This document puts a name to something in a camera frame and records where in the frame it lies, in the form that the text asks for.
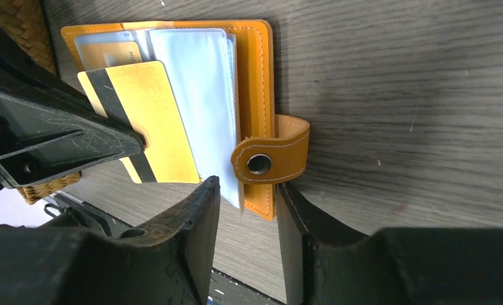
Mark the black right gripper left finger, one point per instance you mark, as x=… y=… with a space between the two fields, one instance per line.
x=165 y=260

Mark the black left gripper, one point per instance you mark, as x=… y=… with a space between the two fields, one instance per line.
x=44 y=132

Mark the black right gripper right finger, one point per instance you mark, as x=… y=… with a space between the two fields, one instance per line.
x=327 y=262

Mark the orange leather card holder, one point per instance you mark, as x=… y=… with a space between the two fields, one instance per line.
x=274 y=146

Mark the woven rattan divided tray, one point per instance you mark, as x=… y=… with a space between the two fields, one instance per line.
x=25 y=22

